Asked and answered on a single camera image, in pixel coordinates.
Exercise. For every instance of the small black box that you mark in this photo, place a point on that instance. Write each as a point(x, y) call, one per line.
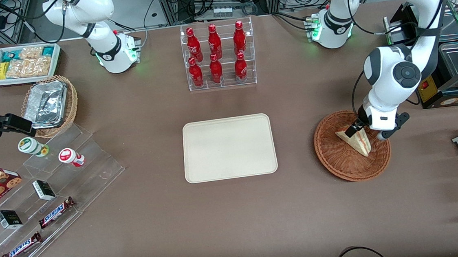
point(44, 190)
point(9, 219)

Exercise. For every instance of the black hot food display case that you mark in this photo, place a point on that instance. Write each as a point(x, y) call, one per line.
point(428, 88)

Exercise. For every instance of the Snickers chocolate bar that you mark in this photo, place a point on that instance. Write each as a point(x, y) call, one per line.
point(55, 212)
point(21, 248)

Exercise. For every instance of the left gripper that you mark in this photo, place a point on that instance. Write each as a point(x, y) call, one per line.
point(361, 116)

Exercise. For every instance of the red cola bottle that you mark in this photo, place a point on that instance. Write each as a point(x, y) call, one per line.
point(239, 37)
point(214, 39)
point(195, 74)
point(193, 43)
point(240, 68)
point(216, 70)

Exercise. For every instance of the yellow snack packet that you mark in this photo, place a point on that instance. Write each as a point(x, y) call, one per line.
point(1, 70)

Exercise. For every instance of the white terminal block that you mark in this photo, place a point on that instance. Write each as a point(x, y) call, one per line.
point(222, 12)

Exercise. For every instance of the clear acrylic bottle rack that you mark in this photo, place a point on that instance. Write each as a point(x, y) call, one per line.
point(229, 84)

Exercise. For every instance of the small clear cracker bag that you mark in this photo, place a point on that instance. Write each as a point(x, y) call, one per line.
point(31, 52)

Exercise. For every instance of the clear acrylic stepped display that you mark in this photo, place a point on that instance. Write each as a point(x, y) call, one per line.
point(93, 172)

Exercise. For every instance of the round brown wicker basket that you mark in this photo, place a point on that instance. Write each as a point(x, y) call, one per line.
point(338, 160)

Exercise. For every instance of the cream rectangular tray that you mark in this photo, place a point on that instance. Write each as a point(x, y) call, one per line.
point(214, 154)

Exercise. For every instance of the teal snack packet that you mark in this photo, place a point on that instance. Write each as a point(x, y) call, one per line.
point(48, 51)
point(10, 56)

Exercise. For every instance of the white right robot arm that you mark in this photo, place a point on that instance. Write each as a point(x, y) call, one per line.
point(104, 44)

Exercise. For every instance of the green lid yogurt cup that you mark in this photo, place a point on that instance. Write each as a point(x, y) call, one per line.
point(30, 145)

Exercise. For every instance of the triangular sandwich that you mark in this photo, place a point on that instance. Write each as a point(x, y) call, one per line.
point(359, 145)

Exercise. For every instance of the silver foil tray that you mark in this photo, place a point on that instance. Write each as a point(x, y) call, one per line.
point(45, 104)

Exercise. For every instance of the large clear cracker bag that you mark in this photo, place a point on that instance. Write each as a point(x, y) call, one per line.
point(28, 68)

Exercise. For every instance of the red lid yogurt cup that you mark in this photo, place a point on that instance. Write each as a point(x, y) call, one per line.
point(67, 155)

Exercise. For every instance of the tan wicker basket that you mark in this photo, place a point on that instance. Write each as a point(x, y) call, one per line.
point(71, 104)

